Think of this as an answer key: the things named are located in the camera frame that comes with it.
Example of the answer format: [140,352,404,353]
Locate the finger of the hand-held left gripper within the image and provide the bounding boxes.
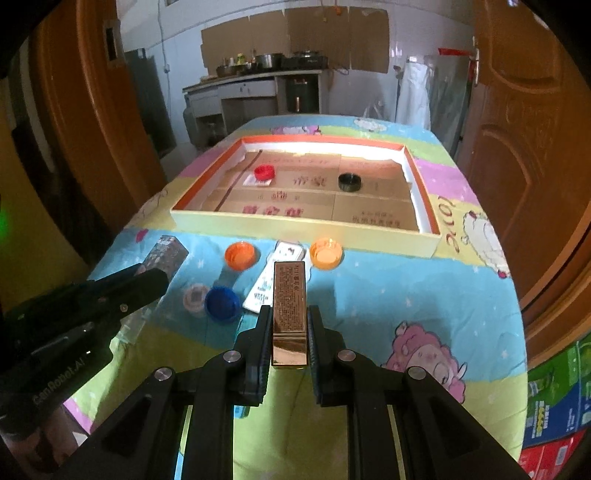
[85,267,170,334]

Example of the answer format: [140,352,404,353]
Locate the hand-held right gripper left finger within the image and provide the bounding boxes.
[65,305,274,480]

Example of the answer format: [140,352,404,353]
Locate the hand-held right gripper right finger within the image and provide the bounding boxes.
[308,305,532,480]

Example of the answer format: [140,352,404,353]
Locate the patterned clear tube box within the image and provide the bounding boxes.
[111,234,190,347]

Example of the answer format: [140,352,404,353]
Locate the gold rectangular box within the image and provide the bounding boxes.
[270,261,309,370]

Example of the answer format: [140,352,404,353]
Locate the white clear bottle cap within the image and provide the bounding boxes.
[184,282,210,315]

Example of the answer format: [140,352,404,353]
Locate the blue bottle cap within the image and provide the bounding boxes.
[204,286,241,323]

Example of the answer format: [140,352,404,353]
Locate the teal and white box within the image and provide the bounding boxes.
[242,258,278,315]

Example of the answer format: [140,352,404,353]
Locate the orange bottle cap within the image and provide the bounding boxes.
[309,239,344,270]
[225,241,256,270]

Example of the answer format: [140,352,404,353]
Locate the small white cartoon box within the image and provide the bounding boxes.
[276,241,307,264]

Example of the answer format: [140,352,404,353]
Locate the shallow tray box orange rim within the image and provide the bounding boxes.
[170,134,443,259]

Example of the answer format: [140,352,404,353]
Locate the wooden door with window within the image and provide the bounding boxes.
[25,0,170,259]

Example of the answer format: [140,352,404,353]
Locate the grey metal panel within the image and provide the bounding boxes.
[124,48,179,158]

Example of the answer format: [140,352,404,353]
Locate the kitchen counter cabinet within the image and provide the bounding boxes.
[182,69,324,141]

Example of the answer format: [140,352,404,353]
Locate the green printed carton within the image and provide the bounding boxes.
[525,339,591,445]

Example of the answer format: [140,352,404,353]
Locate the dark air fryer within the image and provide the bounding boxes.
[286,78,320,114]

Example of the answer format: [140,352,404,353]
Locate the red printed carton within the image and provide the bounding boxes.
[518,436,591,480]

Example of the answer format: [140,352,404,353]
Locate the black gas stove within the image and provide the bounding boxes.
[283,55,329,71]

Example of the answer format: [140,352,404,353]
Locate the white plastic sack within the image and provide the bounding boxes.
[396,56,433,129]

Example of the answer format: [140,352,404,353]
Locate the leaning glass panel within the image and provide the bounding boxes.
[429,52,472,154]

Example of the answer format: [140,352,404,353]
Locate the carved wooden door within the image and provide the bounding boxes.
[455,0,591,356]

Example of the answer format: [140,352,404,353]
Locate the cardboard sheets on wall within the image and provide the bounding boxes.
[200,7,391,75]

